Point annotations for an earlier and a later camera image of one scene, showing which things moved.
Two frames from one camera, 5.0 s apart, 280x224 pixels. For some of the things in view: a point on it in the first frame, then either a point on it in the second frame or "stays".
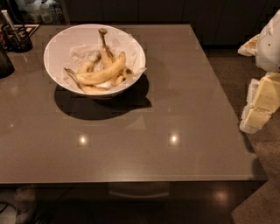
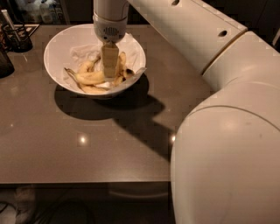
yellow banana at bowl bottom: [90, 88] stays
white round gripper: [269, 46] → [109, 30]
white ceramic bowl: [94, 60] stays
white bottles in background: [41, 11] stays
